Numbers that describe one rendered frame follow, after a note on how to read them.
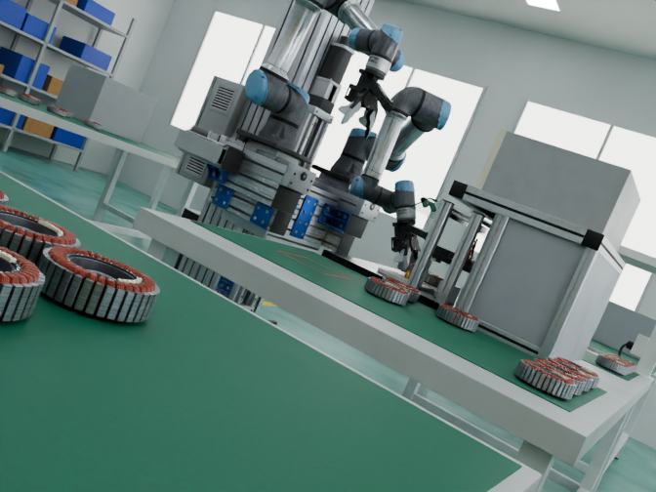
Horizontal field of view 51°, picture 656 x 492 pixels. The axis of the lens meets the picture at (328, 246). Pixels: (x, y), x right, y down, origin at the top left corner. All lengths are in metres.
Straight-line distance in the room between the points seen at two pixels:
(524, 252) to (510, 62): 5.70
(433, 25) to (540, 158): 5.98
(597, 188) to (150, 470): 1.76
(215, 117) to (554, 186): 1.59
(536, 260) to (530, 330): 0.19
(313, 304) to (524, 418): 0.42
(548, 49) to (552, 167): 5.48
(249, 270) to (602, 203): 1.07
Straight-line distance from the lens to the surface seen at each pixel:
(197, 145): 2.70
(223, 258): 1.40
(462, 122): 7.47
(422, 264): 2.02
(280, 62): 2.57
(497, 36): 7.71
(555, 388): 1.35
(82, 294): 0.63
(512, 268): 1.95
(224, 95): 3.08
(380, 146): 2.66
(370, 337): 1.22
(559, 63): 7.44
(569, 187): 2.06
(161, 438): 0.46
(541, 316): 1.92
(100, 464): 0.40
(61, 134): 8.80
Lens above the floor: 0.93
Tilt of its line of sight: 4 degrees down
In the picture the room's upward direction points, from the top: 23 degrees clockwise
